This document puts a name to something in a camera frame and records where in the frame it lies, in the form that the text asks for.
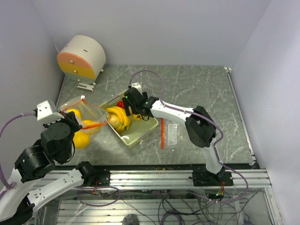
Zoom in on yellow bell pepper toy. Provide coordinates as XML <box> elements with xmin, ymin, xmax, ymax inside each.
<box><xmin>132</xmin><ymin>114</ymin><xmax>142</xmax><ymax>121</ymax></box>

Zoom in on yellow banana bunch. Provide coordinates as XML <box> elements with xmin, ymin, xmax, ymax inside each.
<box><xmin>106</xmin><ymin>106</ymin><xmax>131</xmax><ymax>134</ymax></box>

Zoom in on yellow orange toy fruit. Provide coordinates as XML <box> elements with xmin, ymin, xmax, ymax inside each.
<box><xmin>73</xmin><ymin>131</ymin><xmax>90</xmax><ymax>149</ymax></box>

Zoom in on yellow lemon toy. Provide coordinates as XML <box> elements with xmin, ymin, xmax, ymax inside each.
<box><xmin>81</xmin><ymin>120</ymin><xmax>100</xmax><ymax>135</ymax></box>

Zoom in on clear zip bag red zipper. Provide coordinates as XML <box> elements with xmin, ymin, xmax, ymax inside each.
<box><xmin>59</xmin><ymin>95</ymin><xmax>110</xmax><ymax>141</ymax></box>

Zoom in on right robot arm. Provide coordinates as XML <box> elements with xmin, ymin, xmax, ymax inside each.
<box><xmin>122</xmin><ymin>86</ymin><xmax>225</xmax><ymax>186</ymax></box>

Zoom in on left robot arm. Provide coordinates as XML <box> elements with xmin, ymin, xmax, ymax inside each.
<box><xmin>0</xmin><ymin>111</ymin><xmax>96</xmax><ymax>225</ymax></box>

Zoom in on red strawberry toy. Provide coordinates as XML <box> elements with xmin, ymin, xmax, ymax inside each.
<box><xmin>117</xmin><ymin>101</ymin><xmax>125</xmax><ymax>109</ymax></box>

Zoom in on pale green plastic basket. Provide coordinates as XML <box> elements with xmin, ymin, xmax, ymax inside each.
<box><xmin>100</xmin><ymin>90</ymin><xmax>159</xmax><ymax>147</ymax></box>

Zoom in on tan potato toy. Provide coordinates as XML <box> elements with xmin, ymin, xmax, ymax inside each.
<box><xmin>109</xmin><ymin>114</ymin><xmax>121</xmax><ymax>129</ymax></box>

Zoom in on small white clip block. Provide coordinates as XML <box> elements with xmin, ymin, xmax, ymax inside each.
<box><xmin>77</xmin><ymin>82</ymin><xmax>95</xmax><ymax>92</ymax></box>

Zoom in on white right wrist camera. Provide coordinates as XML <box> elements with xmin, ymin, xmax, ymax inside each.
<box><xmin>130</xmin><ymin>82</ymin><xmax>143</xmax><ymax>94</ymax></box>

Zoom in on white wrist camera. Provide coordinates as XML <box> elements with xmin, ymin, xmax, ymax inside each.
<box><xmin>36</xmin><ymin>100</ymin><xmax>64</xmax><ymax>124</ymax></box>
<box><xmin>130</xmin><ymin>82</ymin><xmax>143</xmax><ymax>94</ymax></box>

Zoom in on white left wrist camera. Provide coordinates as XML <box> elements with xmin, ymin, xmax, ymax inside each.
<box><xmin>36</xmin><ymin>100</ymin><xmax>64</xmax><ymax>124</ymax></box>

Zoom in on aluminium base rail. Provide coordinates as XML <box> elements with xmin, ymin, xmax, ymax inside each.
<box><xmin>28</xmin><ymin>164</ymin><xmax>272</xmax><ymax>190</ymax></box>

